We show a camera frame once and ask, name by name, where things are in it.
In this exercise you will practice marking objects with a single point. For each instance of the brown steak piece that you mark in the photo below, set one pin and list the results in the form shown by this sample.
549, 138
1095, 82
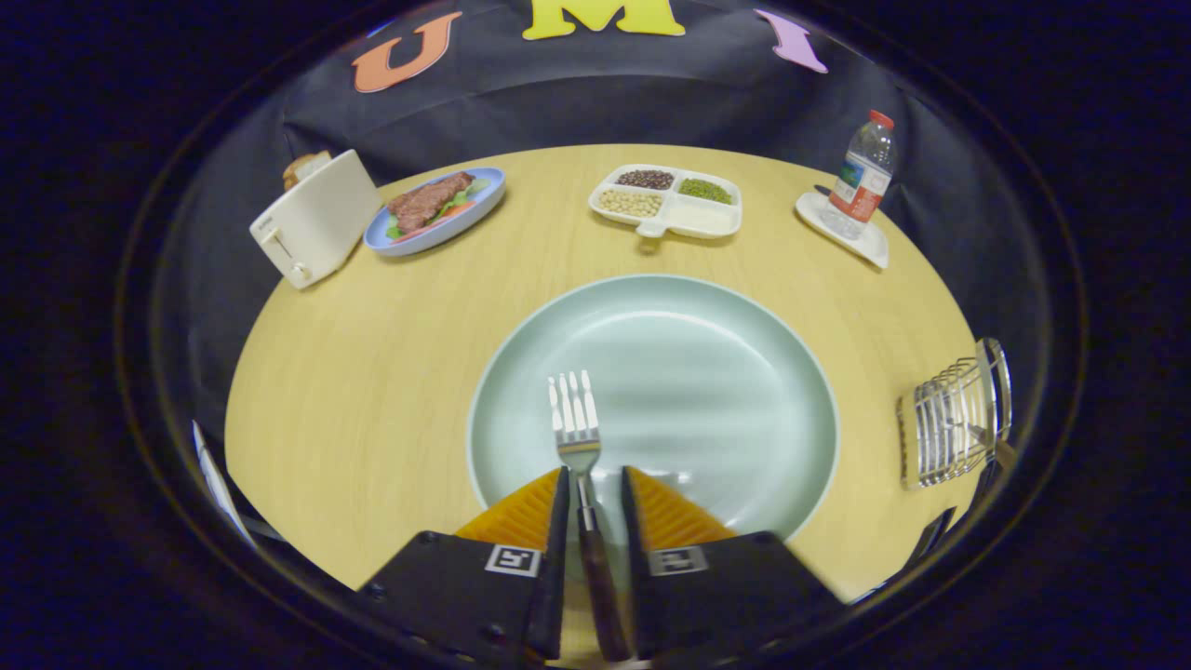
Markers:
428, 200

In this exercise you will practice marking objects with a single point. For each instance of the pale green plate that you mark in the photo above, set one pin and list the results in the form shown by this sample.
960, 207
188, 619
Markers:
689, 372

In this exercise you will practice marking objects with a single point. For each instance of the white divided tray with beans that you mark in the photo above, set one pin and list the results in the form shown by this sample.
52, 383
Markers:
698, 219

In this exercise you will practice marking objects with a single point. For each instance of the toasted bread slice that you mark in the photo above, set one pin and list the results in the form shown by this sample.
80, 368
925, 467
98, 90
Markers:
302, 167

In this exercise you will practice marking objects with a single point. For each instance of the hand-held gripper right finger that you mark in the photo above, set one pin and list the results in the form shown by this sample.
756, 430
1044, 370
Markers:
735, 596

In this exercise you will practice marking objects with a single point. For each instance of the blue plate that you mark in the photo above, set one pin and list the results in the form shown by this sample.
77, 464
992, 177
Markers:
479, 209

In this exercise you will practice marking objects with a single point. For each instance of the white toaster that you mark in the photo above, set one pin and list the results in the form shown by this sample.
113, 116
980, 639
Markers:
312, 228

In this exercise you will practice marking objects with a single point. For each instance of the black block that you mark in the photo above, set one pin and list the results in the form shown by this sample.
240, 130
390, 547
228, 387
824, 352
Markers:
930, 535

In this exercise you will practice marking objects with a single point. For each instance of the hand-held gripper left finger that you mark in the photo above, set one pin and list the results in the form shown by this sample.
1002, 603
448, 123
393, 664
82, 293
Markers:
456, 596

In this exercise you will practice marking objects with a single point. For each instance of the clear plastic water bottle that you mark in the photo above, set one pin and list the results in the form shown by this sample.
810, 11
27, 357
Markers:
861, 181

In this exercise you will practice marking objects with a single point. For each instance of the black backdrop cloth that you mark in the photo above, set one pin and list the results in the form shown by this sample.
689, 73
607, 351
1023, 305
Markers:
558, 102

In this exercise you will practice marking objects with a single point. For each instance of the white square coaster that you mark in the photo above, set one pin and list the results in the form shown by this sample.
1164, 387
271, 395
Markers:
870, 247

